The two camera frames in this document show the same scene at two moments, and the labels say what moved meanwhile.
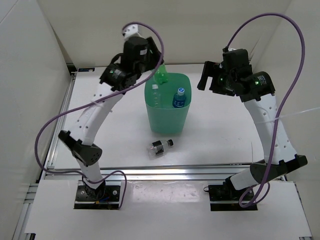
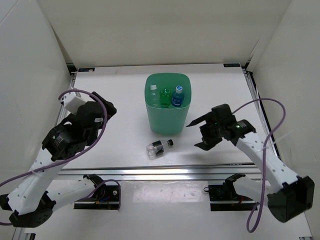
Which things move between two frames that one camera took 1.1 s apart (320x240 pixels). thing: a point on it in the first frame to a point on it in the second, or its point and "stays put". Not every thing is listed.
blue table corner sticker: x=85 y=69 stays put
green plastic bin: x=167 y=119 stays put
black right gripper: x=208 y=71 to x=208 y=142
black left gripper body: x=151 y=60 to x=111 y=110
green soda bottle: x=161 y=75 to x=165 y=98
